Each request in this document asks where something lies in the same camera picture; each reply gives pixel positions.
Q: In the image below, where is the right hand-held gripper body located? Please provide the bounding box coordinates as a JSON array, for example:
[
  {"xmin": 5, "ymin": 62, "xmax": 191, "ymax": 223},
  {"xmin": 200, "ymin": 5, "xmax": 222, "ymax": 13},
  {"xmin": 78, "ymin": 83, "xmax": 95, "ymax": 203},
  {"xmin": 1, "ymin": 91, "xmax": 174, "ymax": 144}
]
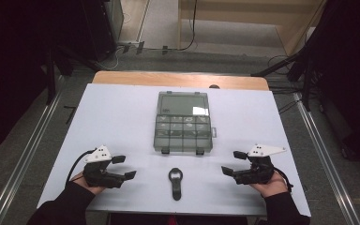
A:
[{"xmin": 233, "ymin": 143, "xmax": 288, "ymax": 186}]

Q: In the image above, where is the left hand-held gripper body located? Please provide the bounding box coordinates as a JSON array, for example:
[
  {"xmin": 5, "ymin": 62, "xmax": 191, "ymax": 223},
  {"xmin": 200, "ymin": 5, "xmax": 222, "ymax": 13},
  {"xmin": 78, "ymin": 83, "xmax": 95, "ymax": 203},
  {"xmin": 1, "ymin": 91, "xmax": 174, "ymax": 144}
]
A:
[{"xmin": 82, "ymin": 144, "xmax": 127, "ymax": 189}]

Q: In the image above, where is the black bottle opener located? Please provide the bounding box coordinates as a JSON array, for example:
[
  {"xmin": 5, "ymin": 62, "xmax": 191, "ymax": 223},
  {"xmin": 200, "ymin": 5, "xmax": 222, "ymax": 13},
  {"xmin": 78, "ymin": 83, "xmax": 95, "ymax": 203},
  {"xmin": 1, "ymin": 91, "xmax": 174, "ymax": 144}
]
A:
[{"xmin": 168, "ymin": 167, "xmax": 184, "ymax": 202}]

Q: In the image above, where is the clear grey compartment box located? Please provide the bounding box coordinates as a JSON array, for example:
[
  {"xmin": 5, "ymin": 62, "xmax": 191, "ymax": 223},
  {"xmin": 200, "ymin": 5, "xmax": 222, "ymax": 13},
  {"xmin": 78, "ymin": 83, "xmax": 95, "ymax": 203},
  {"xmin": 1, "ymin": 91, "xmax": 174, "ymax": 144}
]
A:
[{"xmin": 152, "ymin": 90, "xmax": 218, "ymax": 156}]

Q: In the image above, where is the person's left hand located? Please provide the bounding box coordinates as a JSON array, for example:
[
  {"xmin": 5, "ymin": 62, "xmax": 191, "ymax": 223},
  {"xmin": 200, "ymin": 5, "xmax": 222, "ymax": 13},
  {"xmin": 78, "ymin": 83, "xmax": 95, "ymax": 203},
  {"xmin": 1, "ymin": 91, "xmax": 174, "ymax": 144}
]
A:
[{"xmin": 70, "ymin": 172, "xmax": 106, "ymax": 196}]

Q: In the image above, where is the person's right hand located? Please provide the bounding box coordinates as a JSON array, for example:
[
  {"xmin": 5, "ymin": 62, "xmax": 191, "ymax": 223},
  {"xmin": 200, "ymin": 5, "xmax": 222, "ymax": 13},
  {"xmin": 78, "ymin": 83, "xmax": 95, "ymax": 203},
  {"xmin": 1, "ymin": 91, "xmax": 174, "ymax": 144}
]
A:
[{"xmin": 248, "ymin": 171, "xmax": 290, "ymax": 199}]

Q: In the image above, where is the wooden table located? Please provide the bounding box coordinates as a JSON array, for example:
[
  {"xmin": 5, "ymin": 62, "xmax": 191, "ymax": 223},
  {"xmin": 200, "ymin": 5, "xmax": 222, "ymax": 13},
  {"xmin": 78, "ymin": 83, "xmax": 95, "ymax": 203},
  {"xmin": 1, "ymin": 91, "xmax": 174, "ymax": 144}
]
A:
[{"xmin": 92, "ymin": 70, "xmax": 270, "ymax": 92}]

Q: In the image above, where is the black stand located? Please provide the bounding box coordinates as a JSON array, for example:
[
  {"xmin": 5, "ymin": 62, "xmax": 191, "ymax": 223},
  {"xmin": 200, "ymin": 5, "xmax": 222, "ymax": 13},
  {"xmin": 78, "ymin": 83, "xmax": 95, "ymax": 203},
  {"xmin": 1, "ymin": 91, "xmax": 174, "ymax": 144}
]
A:
[
  {"xmin": 250, "ymin": 46, "xmax": 323, "ymax": 113},
  {"xmin": 41, "ymin": 43, "xmax": 102, "ymax": 106}
]

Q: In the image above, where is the dark cabinet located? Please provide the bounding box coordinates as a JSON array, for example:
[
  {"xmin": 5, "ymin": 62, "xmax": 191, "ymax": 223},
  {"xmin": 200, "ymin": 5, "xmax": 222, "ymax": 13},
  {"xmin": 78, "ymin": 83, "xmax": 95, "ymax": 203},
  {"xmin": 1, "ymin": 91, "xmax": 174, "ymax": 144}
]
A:
[{"xmin": 81, "ymin": 0, "xmax": 126, "ymax": 62}]

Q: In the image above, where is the light wooden shelf unit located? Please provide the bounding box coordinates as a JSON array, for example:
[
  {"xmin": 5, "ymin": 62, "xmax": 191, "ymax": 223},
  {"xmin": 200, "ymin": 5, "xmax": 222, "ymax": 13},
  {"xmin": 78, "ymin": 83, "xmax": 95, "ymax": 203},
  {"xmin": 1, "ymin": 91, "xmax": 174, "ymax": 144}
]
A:
[{"xmin": 176, "ymin": 0, "xmax": 327, "ymax": 57}]

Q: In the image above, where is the left hand-held gripper cable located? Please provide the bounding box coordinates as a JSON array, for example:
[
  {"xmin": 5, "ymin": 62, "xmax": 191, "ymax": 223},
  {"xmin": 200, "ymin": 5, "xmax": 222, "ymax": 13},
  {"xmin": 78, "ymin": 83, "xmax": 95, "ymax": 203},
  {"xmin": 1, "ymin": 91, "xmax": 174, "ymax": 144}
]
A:
[{"xmin": 65, "ymin": 148, "xmax": 98, "ymax": 188}]

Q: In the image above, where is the hand-held gripper cable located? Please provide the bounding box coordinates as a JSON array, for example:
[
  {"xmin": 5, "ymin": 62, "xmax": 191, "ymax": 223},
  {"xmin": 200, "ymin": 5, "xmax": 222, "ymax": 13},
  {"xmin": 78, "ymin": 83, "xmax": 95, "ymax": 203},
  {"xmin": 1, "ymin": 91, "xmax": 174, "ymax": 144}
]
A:
[
  {"xmin": 273, "ymin": 167, "xmax": 294, "ymax": 193},
  {"xmin": 65, "ymin": 148, "xmax": 98, "ymax": 188}
]

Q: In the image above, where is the right hand-held gripper cable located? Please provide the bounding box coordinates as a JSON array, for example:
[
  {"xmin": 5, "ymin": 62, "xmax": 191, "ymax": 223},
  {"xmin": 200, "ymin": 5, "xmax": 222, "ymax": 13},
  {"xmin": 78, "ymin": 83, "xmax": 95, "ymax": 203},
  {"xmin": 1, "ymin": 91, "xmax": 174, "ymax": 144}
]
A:
[{"xmin": 273, "ymin": 167, "xmax": 294, "ymax": 193}]

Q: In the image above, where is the aluminium floor rail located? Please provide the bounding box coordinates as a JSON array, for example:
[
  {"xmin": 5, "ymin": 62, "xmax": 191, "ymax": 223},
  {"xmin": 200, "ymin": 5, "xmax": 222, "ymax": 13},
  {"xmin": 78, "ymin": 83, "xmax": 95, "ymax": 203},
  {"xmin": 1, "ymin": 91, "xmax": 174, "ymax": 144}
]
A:
[
  {"xmin": 0, "ymin": 74, "xmax": 68, "ymax": 225},
  {"xmin": 293, "ymin": 92, "xmax": 360, "ymax": 225}
]

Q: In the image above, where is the black hanging cable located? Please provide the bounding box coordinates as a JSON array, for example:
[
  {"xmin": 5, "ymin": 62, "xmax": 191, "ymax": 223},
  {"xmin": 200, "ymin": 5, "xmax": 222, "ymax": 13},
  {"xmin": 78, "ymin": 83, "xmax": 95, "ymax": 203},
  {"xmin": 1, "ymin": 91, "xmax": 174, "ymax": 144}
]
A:
[{"xmin": 177, "ymin": 0, "xmax": 199, "ymax": 53}]

